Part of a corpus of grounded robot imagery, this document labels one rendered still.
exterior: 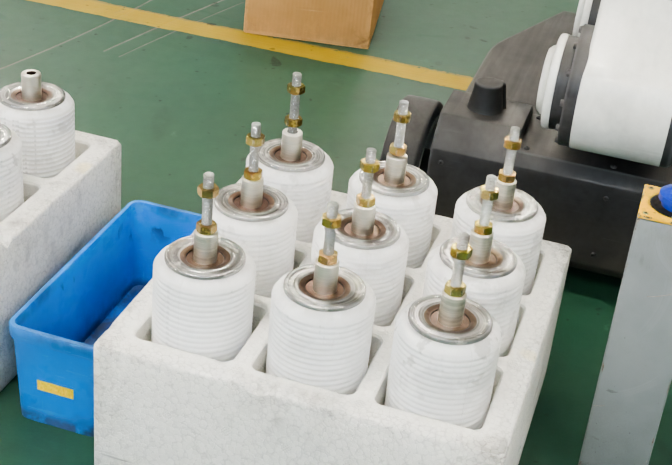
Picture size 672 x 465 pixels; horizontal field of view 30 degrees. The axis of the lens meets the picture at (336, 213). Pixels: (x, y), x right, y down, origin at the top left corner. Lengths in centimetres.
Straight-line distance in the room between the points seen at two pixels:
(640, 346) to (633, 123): 26
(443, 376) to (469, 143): 56
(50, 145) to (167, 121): 57
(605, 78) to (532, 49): 58
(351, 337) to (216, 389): 13
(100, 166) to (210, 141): 47
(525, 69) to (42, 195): 80
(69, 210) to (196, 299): 35
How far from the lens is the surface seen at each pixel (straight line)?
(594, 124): 142
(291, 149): 136
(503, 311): 121
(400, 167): 133
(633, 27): 144
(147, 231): 155
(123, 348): 118
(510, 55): 195
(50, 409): 136
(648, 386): 132
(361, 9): 233
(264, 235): 124
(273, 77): 220
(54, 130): 146
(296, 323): 112
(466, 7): 263
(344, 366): 114
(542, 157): 159
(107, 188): 154
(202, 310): 115
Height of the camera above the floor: 87
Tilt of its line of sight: 29 degrees down
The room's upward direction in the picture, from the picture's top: 6 degrees clockwise
